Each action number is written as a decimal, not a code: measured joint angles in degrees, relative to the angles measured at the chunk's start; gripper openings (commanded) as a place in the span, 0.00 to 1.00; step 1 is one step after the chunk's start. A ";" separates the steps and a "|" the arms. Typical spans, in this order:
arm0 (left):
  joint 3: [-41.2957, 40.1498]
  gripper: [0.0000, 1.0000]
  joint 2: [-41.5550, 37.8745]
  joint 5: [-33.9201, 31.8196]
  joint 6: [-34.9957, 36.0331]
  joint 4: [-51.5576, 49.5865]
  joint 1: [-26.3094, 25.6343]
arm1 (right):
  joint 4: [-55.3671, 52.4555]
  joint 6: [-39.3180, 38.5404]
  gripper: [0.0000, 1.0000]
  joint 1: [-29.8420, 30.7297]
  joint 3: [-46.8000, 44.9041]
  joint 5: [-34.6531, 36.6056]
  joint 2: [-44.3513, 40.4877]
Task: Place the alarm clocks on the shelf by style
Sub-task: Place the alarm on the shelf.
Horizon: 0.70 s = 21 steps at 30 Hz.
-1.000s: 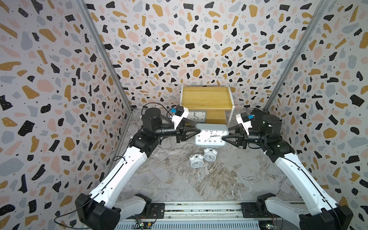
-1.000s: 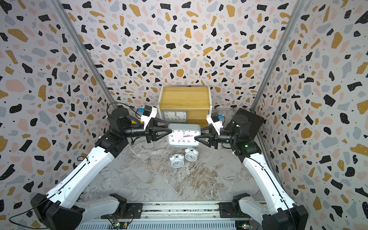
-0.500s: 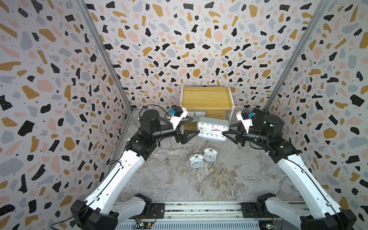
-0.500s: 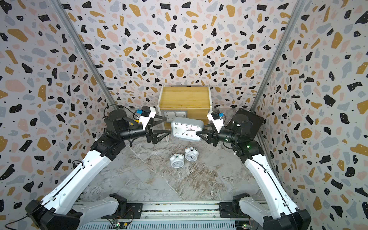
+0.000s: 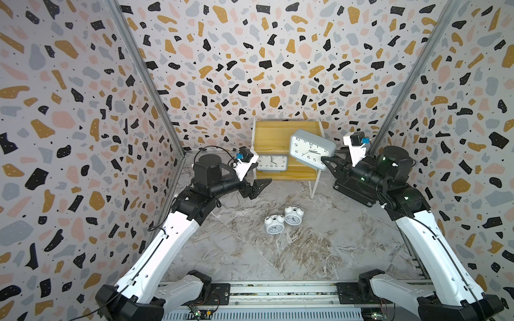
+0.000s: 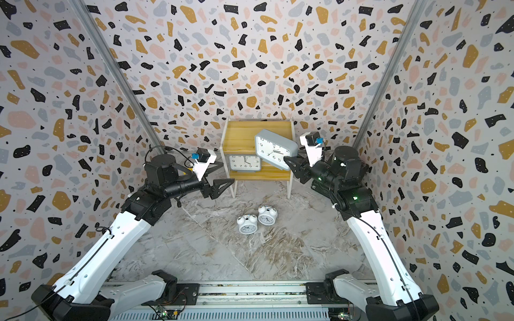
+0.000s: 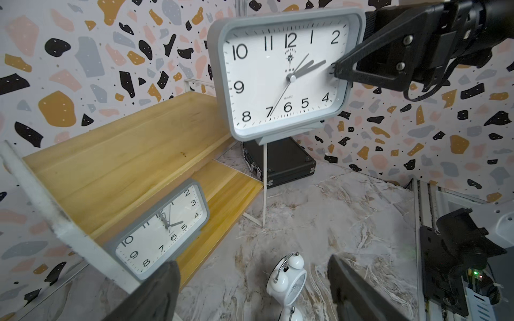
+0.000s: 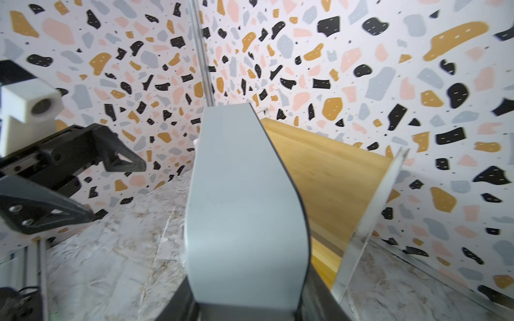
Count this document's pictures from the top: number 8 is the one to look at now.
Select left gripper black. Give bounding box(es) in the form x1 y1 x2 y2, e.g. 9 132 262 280
1 124 147 235

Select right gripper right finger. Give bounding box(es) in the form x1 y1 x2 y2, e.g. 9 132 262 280
298 266 352 321

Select wooden two-tier shelf white frame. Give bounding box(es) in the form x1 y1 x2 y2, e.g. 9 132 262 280
192 117 410 304

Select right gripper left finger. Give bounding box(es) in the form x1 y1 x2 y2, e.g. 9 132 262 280
155 277 200 321

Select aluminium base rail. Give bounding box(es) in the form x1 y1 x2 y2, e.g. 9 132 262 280
1 238 49 320

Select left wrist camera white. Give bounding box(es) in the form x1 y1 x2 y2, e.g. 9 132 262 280
1 78 64 156

